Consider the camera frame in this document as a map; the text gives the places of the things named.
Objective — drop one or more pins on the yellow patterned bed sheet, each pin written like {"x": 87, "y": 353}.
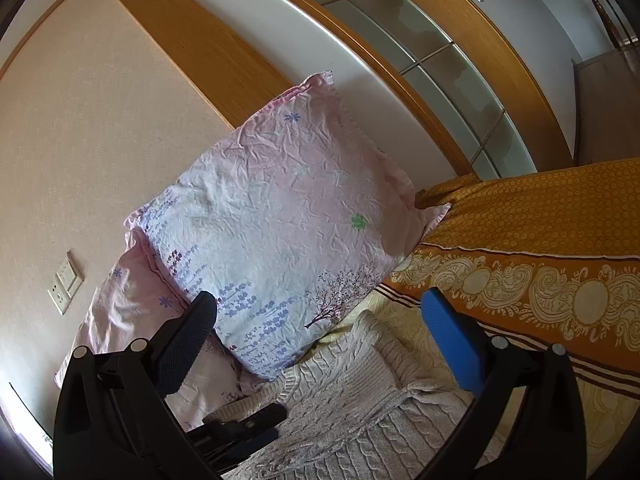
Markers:
{"x": 400, "y": 317}

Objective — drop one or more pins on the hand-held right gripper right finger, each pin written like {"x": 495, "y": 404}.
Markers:
{"x": 450, "y": 345}

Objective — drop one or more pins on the pink floral pillow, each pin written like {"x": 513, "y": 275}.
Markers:
{"x": 130, "y": 300}
{"x": 280, "y": 200}

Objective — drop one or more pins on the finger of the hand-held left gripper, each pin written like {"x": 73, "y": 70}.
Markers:
{"x": 235, "y": 445}
{"x": 250, "y": 416}

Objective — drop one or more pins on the white wall socket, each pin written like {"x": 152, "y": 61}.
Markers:
{"x": 59, "y": 300}

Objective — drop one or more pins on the orange patterned quilt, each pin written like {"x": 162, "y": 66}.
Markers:
{"x": 525, "y": 210}

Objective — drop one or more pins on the wooden cabinet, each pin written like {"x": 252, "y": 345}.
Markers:
{"x": 607, "y": 110}

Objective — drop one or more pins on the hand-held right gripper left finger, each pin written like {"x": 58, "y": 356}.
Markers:
{"x": 185, "y": 345}

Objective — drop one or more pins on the wooden coat rack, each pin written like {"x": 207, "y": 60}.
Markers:
{"x": 607, "y": 10}

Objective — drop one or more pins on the wooden headboard panel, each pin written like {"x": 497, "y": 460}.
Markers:
{"x": 210, "y": 55}

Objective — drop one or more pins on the wooden headboard with glass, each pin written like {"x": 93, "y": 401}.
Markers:
{"x": 425, "y": 60}

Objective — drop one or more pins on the white wall switch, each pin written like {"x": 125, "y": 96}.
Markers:
{"x": 70, "y": 271}

